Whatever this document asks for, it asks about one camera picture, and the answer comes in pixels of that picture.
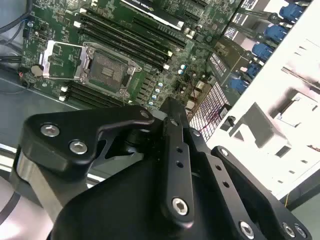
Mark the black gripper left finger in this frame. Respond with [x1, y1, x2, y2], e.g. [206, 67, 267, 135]
[9, 96, 197, 230]

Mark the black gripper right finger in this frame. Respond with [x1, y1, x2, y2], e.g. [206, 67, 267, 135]
[184, 127, 314, 240]

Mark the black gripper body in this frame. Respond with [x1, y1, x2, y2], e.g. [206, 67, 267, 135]
[51, 159, 236, 240]

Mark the metal socket cover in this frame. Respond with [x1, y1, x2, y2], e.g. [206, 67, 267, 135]
[39, 39, 91, 81]

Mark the silver CPU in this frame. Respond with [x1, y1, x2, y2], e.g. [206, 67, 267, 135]
[281, 99, 318, 127]

